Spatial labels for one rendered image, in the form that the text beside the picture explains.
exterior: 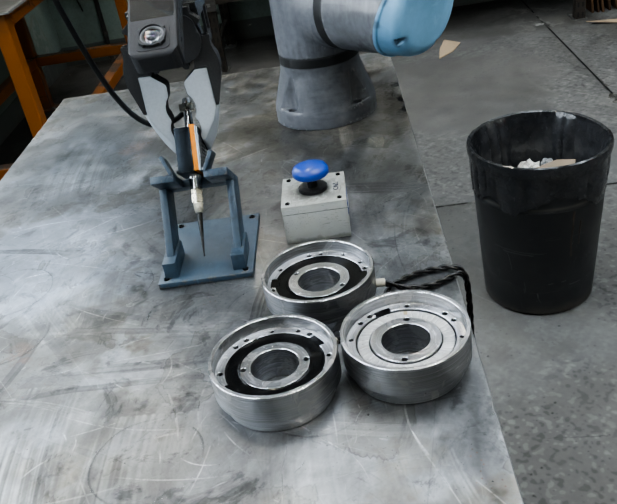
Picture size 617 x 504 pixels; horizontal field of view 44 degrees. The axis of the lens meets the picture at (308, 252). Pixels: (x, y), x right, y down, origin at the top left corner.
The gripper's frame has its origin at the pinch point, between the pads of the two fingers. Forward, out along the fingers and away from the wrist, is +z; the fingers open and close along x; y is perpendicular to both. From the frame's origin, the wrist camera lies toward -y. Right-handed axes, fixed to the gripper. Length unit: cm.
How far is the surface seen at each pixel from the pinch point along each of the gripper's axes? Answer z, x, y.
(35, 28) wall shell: 61, 146, 351
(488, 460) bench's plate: 12.0, -23.2, -36.7
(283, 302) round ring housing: 8.3, -8.8, -19.4
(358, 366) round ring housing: 8.6, -14.9, -29.0
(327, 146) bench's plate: 12.1, -13.5, 21.7
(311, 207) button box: 8.0, -11.6, -3.0
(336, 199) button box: 7.6, -14.3, -2.8
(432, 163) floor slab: 92, -45, 177
